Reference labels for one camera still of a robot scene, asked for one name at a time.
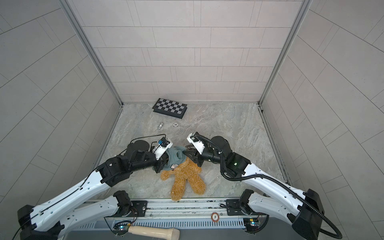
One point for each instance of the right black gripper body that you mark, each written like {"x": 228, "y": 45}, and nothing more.
{"x": 209, "y": 156}

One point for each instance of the round red white sticker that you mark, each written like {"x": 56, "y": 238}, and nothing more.
{"x": 215, "y": 217}

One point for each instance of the beige wooden handle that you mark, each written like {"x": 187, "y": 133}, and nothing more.
{"x": 165, "y": 234}

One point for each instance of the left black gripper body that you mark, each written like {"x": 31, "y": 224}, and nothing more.
{"x": 158, "y": 165}

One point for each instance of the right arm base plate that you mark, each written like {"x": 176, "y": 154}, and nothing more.
{"x": 236, "y": 207}

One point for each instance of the green circuit board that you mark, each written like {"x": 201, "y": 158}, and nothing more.
{"x": 121, "y": 228}
{"x": 251, "y": 226}

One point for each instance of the tan teddy bear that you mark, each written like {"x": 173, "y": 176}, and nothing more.
{"x": 189, "y": 172}

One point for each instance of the grey-green teddy sweater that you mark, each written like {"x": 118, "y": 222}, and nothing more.
{"x": 176, "y": 157}

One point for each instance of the right green circuit board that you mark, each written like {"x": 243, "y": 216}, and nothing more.
{"x": 251, "y": 226}

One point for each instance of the folded black white chessboard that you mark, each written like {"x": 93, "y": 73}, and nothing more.
{"x": 170, "y": 108}

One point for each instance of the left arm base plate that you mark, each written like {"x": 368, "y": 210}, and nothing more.
{"x": 138, "y": 207}

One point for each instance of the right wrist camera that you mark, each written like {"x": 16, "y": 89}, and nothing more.
{"x": 195, "y": 143}

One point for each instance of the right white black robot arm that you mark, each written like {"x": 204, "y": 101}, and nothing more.
{"x": 236, "y": 168}

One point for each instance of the left green circuit board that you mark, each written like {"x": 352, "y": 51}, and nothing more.
{"x": 121, "y": 228}

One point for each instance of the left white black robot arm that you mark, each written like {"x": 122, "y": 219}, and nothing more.
{"x": 34, "y": 226}

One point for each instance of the aluminium mounting rail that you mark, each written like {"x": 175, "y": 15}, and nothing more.
{"x": 186, "y": 207}

